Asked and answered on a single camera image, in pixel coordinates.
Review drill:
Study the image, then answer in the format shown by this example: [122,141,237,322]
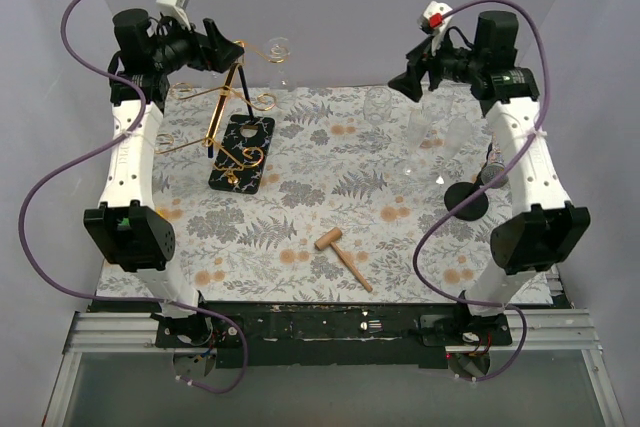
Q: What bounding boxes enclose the gold wire wine glass rack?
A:
[156,40,282,155]

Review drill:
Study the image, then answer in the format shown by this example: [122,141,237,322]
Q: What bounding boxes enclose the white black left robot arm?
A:
[83,9,244,347]

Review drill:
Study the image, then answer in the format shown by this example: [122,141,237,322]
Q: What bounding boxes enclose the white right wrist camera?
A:
[419,1,452,56]

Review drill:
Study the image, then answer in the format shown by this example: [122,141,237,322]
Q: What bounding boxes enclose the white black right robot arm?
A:
[388,2,590,346]

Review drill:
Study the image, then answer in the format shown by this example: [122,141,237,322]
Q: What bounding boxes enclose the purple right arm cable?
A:
[412,0,551,381]

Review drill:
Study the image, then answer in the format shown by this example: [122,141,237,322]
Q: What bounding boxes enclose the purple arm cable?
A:
[17,0,250,394]
[412,0,551,381]

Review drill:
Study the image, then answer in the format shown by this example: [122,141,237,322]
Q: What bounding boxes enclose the aluminium frame rail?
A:
[444,309,605,354]

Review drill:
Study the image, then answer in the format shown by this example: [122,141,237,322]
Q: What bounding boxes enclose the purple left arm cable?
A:
[17,0,250,394]

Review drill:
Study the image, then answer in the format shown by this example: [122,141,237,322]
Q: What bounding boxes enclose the black marbled rack base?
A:
[208,114,275,195]

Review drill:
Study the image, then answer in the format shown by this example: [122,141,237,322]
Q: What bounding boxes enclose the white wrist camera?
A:
[419,1,452,56]
[156,0,191,31]

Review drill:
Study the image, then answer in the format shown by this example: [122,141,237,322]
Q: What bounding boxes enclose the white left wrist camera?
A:
[156,0,191,31]

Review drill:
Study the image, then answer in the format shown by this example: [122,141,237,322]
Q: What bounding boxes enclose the wooden toy mallet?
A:
[314,227,373,293]

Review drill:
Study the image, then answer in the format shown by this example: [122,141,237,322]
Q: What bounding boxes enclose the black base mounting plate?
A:
[151,302,512,369]

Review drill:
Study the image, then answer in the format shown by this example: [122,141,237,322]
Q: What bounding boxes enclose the floral patterned table mat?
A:
[94,81,555,306]

